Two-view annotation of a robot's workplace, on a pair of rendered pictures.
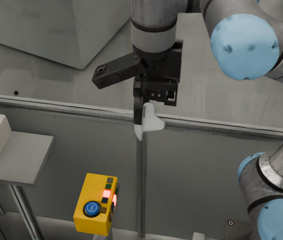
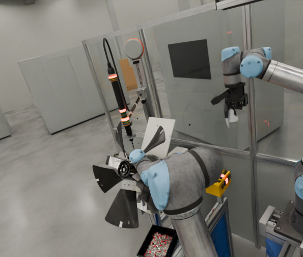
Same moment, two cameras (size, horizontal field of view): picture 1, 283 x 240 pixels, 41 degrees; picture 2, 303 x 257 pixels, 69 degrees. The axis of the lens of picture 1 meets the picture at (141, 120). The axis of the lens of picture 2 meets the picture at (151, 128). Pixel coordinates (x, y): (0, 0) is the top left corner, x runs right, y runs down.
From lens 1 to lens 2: 0.57 m
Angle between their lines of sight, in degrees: 39
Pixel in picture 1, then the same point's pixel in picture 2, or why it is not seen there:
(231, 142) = not seen: outside the picture
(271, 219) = (302, 181)
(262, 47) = (253, 62)
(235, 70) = (245, 73)
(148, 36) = (227, 77)
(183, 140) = (279, 172)
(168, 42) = (236, 80)
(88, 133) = (225, 163)
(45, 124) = not seen: hidden behind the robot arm
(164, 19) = (232, 70)
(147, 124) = (230, 119)
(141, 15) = (224, 69)
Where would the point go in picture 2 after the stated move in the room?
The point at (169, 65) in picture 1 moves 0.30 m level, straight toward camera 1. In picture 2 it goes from (238, 91) to (211, 118)
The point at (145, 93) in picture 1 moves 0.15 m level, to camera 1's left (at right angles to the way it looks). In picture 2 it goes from (229, 103) to (198, 104)
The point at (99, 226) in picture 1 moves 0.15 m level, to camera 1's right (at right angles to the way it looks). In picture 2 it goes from (215, 188) to (242, 194)
